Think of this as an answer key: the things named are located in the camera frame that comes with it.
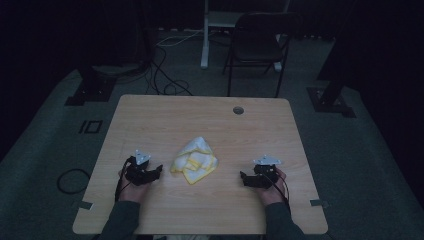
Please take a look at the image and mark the white floor cable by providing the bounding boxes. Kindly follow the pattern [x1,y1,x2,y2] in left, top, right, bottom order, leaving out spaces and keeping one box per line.
[155,29,205,48]

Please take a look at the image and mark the person's left hand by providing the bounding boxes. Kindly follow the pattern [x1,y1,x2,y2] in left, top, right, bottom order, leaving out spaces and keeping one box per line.
[117,169,151,204]

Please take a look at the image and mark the black looped cable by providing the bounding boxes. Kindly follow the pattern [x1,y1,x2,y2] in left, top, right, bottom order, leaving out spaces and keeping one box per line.
[56,168,92,195]

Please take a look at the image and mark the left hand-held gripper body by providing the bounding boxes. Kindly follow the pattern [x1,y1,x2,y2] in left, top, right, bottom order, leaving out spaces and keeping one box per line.
[124,149,158,187]

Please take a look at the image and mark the hand-held gripper cable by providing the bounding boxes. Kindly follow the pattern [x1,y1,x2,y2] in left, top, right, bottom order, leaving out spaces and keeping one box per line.
[114,156,134,203]
[274,173,292,214]

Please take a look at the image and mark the left hand-held gripper cable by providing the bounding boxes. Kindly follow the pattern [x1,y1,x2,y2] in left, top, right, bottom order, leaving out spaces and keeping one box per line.
[114,156,134,203]

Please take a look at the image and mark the grey tape piece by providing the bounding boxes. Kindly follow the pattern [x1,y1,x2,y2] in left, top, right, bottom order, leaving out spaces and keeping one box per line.
[77,199,95,211]
[309,198,330,209]

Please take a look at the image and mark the black folding chair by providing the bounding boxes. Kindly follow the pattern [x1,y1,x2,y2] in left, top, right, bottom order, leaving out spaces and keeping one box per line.
[222,12,303,99]

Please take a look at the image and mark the white cloth with yellow edge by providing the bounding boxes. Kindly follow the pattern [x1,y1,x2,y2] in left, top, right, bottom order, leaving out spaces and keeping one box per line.
[170,136,220,186]

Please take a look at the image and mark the person's right hand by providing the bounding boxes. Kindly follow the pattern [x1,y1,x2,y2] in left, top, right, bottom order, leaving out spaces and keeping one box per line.
[257,167,288,207]

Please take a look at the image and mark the black stand with base plate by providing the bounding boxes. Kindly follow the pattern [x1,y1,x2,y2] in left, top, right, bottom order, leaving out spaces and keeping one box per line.
[64,64,118,107]
[306,33,357,119]

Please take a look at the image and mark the black floor cables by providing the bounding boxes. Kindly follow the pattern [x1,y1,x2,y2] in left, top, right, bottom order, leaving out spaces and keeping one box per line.
[145,45,195,97]

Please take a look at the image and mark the right hand-held gripper cable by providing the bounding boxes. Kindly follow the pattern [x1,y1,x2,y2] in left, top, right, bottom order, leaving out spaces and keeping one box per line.
[274,173,292,214]

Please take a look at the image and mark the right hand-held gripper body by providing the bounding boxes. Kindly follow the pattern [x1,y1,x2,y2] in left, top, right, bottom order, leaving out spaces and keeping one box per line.
[251,154,282,188]

